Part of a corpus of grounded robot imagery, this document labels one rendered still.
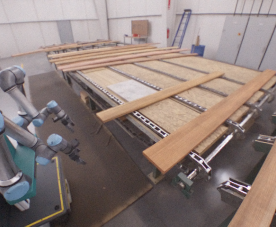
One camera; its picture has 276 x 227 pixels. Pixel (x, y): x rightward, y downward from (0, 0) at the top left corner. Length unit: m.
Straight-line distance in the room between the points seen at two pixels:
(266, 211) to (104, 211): 1.36
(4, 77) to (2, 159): 0.64
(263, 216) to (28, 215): 1.59
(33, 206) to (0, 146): 0.90
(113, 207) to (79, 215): 0.34
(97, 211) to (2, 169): 1.10
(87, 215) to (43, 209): 0.44
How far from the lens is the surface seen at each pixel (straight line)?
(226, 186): 1.01
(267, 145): 1.46
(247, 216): 0.86
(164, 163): 0.93
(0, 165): 0.90
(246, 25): 6.50
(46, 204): 1.59
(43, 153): 0.99
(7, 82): 1.31
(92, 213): 1.76
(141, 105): 1.48
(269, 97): 2.75
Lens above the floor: 1.61
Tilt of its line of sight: 34 degrees down
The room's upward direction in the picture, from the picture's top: straight up
